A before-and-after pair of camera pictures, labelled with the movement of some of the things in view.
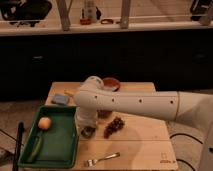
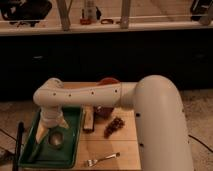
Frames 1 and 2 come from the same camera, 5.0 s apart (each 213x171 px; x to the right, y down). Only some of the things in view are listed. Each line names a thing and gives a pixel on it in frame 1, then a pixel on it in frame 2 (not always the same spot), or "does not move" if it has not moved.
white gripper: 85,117 → 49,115
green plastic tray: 60,146 does not move
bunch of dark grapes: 116,124 does not move
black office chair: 25,11 does not move
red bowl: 112,83 does not move
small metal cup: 87,131 → 56,139
